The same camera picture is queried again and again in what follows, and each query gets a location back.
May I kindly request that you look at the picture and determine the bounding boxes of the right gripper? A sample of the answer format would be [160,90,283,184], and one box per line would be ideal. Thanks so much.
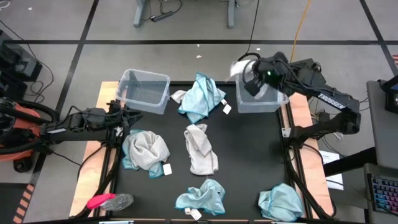
[248,52,292,91]

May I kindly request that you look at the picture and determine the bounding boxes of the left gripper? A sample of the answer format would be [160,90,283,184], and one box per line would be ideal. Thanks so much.
[104,101,144,130]

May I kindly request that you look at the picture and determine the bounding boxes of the light blue microfiber towel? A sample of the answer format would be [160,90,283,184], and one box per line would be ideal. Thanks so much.
[121,129,174,180]
[177,72,233,124]
[175,179,226,221]
[257,182,304,222]

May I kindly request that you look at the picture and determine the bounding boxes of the clear plastic bin white label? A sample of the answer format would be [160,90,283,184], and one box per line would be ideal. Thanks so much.
[235,73,289,114]

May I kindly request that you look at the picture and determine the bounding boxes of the black computer tower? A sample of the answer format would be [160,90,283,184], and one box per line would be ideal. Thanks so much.
[287,58,327,94]

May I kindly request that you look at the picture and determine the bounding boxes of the grey desk leg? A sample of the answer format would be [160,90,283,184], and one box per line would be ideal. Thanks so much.
[226,0,236,29]
[133,0,149,28]

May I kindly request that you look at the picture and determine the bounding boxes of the black power strip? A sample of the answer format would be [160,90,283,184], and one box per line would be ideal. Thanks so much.
[151,11,174,22]

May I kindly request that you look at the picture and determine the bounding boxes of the orange and black vacuum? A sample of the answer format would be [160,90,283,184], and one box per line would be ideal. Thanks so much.
[0,96,62,174]

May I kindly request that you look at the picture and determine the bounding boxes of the black floor equipment box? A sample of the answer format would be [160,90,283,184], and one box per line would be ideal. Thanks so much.
[0,29,43,100]

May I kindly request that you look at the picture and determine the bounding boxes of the black desk foot bar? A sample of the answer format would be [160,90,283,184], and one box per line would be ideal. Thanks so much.
[323,146,377,177]

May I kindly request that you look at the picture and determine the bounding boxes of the white paper sheet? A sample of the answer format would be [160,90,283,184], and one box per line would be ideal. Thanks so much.
[318,150,345,190]

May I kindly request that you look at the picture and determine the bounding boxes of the black device with screen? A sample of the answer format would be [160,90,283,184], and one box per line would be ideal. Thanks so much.
[377,74,398,114]

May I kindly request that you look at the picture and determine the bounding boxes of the grey desk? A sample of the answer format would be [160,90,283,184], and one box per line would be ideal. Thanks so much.
[366,80,398,170]

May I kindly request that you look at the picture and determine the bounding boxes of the black mat orange stripes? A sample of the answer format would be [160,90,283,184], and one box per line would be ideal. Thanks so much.
[0,182,35,224]

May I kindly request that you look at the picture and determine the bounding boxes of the backlit computer keyboard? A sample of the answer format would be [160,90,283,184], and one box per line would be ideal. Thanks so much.
[366,173,398,215]

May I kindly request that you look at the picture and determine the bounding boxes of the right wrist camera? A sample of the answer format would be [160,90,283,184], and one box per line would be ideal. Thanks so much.
[244,81,262,97]

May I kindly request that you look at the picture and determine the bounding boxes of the black coiled cable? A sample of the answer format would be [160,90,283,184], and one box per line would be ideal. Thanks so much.
[238,0,261,63]

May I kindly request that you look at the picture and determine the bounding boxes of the yellow cable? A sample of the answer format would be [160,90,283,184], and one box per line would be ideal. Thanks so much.
[289,0,312,63]

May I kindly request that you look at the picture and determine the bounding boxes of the black aluminium frame strut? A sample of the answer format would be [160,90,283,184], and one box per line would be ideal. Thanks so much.
[72,144,124,218]
[284,149,335,220]

